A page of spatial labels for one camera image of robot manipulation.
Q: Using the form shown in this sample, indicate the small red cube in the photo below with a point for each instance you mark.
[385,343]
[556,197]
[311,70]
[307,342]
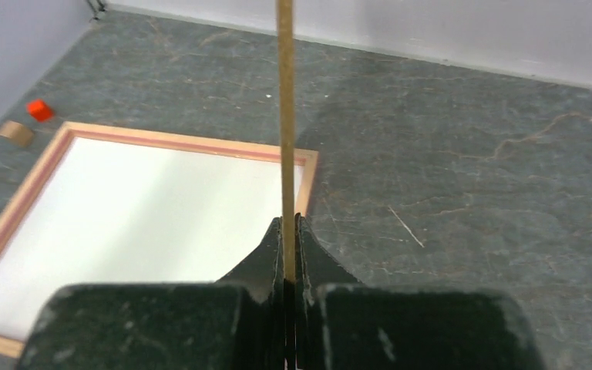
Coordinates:
[39,110]

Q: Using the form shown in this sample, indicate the pink wooden picture frame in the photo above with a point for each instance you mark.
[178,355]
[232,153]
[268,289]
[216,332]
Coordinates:
[32,186]

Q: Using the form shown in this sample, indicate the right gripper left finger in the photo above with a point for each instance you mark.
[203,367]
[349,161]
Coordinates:
[236,322]

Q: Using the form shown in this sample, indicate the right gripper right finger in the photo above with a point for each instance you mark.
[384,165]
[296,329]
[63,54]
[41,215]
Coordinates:
[342,323]

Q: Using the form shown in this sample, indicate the small wooden cube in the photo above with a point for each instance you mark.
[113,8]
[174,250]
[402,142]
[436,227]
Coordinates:
[17,133]

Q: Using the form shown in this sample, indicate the brown cardboard backing board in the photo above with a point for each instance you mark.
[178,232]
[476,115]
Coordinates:
[285,49]

